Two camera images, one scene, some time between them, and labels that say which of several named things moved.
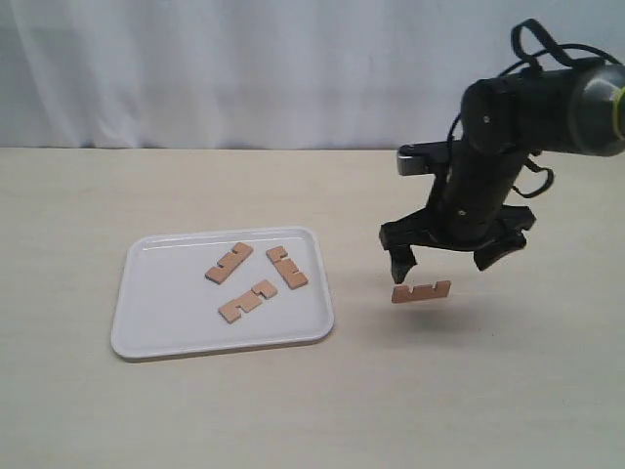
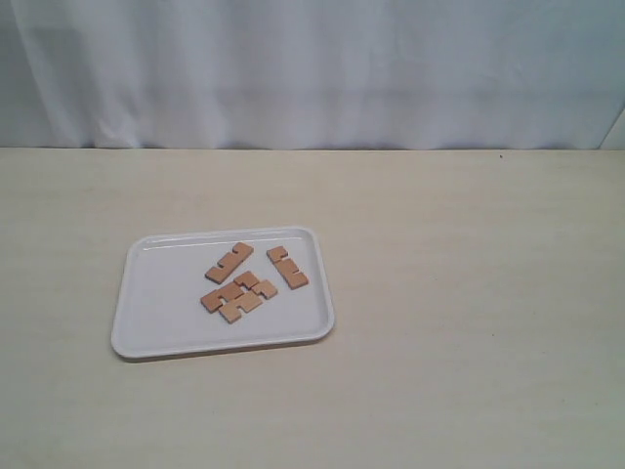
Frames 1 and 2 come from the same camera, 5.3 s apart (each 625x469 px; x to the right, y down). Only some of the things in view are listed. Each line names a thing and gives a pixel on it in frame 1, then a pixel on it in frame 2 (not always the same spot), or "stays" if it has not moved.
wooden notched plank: x=286 y=268 stays
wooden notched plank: x=404 y=294 -> x=211 y=301
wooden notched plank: x=229 y=262 stays
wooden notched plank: x=248 y=302 stays
